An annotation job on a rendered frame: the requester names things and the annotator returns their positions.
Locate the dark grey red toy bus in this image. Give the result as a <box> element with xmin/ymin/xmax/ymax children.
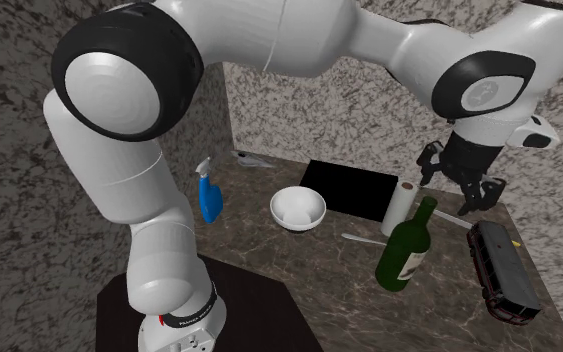
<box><xmin>465</xmin><ymin>219</ymin><xmax>542</xmax><ymax>327</ymax></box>

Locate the green wine bottle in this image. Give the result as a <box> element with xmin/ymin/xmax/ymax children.
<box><xmin>374</xmin><ymin>195</ymin><xmax>439</xmax><ymax>293</ymax></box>

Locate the grey yellow-tipped long utensil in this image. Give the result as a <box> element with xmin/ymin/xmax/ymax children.
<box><xmin>431</xmin><ymin>208</ymin><xmax>523</xmax><ymax>248</ymax></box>

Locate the white paper towel roll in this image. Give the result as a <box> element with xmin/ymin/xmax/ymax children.
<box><xmin>380</xmin><ymin>178</ymin><xmax>419</xmax><ymax>238</ymax></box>

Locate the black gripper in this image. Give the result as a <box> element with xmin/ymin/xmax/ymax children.
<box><xmin>416</xmin><ymin>130</ymin><xmax>507</xmax><ymax>217</ymax></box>

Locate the pale grey pointed object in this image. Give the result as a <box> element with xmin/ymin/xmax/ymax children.
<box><xmin>230</xmin><ymin>149</ymin><xmax>278</xmax><ymax>170</ymax></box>

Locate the blue spray bottle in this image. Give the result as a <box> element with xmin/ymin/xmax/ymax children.
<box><xmin>194</xmin><ymin>156</ymin><xmax>224</xmax><ymax>225</ymax></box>

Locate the dark robot stand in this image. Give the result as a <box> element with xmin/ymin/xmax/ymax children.
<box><xmin>95</xmin><ymin>253</ymin><xmax>324</xmax><ymax>352</ymax></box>

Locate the white bowl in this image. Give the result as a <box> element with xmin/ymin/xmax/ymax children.
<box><xmin>269</xmin><ymin>185</ymin><xmax>328</xmax><ymax>233</ymax></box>

